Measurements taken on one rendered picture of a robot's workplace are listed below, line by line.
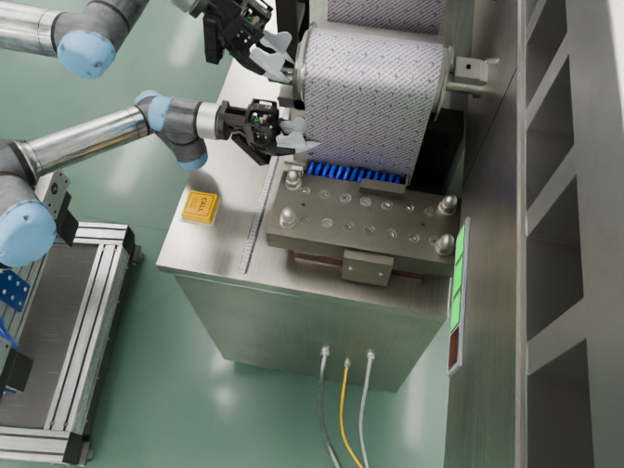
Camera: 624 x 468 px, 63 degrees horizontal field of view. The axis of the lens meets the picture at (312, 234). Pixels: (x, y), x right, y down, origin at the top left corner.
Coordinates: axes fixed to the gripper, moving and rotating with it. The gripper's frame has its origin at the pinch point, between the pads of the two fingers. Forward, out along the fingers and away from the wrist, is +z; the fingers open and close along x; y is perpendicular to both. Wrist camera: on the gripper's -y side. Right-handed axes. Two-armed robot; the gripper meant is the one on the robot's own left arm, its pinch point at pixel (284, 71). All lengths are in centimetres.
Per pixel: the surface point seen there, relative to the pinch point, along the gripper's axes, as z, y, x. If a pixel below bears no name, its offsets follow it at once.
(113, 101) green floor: -9, -168, 88
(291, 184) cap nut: 14.5, -12.0, -13.2
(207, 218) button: 7.7, -34.0, -18.1
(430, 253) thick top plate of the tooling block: 39.1, 6.3, -23.2
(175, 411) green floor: 51, -118, -50
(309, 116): 8.4, -0.7, -5.0
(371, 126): 18.1, 7.0, -5.0
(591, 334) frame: 6, 51, -57
